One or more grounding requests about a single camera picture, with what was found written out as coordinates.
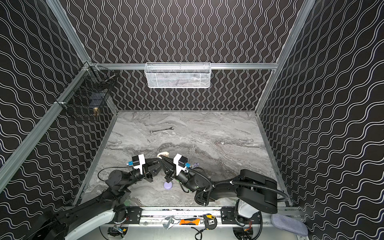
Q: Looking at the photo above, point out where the black wire basket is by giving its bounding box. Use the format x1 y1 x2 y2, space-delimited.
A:
62 66 117 122

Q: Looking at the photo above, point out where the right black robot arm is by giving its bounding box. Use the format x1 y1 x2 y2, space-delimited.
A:
158 154 289 225

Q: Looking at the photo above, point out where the yellow black tape measure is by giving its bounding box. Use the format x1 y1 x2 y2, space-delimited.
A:
203 214 218 230

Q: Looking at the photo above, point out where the steel combination wrench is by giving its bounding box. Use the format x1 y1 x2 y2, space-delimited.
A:
150 127 175 134

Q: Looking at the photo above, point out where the white wire mesh basket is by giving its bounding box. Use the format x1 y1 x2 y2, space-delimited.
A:
144 62 212 89

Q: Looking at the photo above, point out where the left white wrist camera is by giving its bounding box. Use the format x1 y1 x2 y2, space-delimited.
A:
126 154 146 175

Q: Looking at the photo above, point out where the purple round charging case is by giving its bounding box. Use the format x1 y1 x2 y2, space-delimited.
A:
164 182 173 190

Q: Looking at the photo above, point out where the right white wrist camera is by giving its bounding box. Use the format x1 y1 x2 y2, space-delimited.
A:
173 154 191 176

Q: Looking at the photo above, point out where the cream earbud charging case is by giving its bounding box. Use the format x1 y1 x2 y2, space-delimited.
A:
157 152 170 159

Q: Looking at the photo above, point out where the brass fitting in basket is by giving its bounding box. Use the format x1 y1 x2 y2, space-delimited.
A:
93 107 100 117

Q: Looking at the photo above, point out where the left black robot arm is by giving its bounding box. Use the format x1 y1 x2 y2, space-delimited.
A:
24 159 162 240

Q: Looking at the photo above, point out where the adjustable wrench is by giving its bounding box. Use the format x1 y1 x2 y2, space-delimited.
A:
163 216 179 230

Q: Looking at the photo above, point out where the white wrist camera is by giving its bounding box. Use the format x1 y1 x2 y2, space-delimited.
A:
173 154 191 176
126 154 146 175

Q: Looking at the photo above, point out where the grey cloth pad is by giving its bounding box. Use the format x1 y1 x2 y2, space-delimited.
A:
271 214 309 237

